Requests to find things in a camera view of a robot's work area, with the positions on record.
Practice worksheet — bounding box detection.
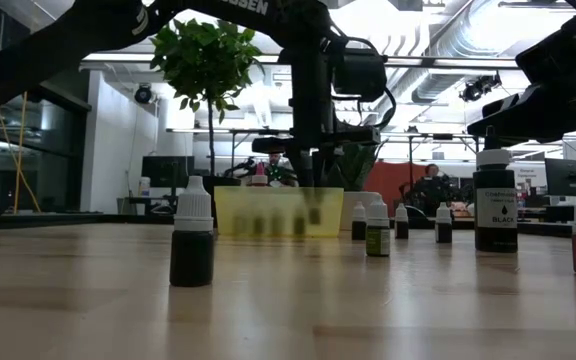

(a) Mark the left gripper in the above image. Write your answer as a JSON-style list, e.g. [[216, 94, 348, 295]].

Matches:
[[251, 48, 382, 190]]

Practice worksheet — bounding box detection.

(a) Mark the small dropper bottle lime label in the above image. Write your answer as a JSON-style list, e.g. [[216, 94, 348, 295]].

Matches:
[[307, 192, 322, 226]]

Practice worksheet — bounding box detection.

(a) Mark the tall red coloring bottle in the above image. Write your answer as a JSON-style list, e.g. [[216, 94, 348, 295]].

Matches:
[[250, 161, 270, 189]]

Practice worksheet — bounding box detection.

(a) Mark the small dropper bottle purple label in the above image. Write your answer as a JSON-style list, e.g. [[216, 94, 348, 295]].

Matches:
[[291, 212, 307, 238]]

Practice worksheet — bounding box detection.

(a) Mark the small white-capped dropper bottle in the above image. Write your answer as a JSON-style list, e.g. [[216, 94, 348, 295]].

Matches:
[[351, 201, 368, 242], [435, 201, 454, 245], [169, 174, 215, 288]]

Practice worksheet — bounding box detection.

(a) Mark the small dropper bottle green label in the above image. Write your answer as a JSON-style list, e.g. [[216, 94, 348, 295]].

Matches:
[[365, 193, 392, 258]]

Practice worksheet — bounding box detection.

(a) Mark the small grey bottle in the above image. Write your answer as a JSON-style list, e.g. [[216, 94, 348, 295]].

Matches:
[[472, 125, 520, 254]]

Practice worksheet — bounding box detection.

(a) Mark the person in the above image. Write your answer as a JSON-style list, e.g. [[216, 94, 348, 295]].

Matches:
[[262, 152, 294, 187], [407, 163, 462, 216]]

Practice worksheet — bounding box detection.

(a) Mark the snake plant in white pot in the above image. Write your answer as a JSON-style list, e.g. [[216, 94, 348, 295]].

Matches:
[[323, 143, 382, 232]]

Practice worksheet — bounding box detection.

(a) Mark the translucent yellow plastic bin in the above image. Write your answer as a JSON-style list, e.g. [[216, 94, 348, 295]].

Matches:
[[213, 186, 345, 239]]

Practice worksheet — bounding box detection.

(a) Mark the black ceiling-mounted device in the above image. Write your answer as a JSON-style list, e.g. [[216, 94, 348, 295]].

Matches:
[[458, 73, 503, 104]]

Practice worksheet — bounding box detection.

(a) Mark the black computer monitor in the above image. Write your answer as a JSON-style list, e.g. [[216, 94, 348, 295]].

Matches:
[[544, 158, 576, 197], [141, 155, 196, 190]]

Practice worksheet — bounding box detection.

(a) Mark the orange partition panel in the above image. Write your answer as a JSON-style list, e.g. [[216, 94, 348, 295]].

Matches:
[[364, 160, 437, 219]]

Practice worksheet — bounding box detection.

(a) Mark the leafy tree in black pot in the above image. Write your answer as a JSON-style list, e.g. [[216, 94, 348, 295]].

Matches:
[[148, 17, 265, 229]]

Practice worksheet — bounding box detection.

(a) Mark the long ceiling light strip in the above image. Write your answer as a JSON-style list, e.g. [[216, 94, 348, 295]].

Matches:
[[81, 52, 519, 70]]

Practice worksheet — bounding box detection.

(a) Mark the silver ceiling duct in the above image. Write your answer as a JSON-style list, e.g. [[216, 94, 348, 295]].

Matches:
[[407, 14, 474, 104]]

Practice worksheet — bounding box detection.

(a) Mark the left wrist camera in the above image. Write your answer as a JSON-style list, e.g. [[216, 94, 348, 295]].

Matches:
[[331, 48, 388, 104]]

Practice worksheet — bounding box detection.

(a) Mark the black round wall speaker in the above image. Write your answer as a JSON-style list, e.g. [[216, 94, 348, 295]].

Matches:
[[133, 83, 154, 105]]

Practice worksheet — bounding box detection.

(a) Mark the black aluminium table frame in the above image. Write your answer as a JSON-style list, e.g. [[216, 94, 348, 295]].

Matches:
[[0, 212, 574, 239]]

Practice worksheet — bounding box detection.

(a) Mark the yellow extension cable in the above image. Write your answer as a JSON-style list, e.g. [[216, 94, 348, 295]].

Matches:
[[0, 0, 43, 215]]

